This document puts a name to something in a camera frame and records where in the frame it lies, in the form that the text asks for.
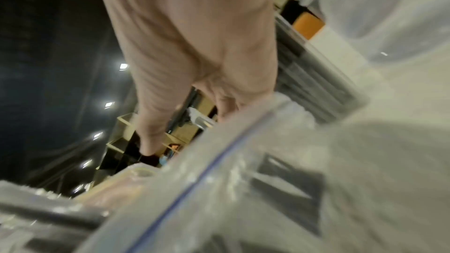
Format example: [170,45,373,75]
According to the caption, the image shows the person's right hand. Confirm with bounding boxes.
[90,0,278,156]

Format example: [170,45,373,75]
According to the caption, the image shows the round clear plastic cup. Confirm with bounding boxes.
[296,0,450,65]

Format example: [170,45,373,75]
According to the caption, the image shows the clear zip bag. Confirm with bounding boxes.
[80,92,450,253]

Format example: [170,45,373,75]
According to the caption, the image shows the recessed ceiling lights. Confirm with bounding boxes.
[71,62,129,194]

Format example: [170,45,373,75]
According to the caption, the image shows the orange upholstered chair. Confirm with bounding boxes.
[292,13,324,40]

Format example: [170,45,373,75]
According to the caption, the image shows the gold framed wall shelf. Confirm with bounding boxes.
[94,88,219,183]

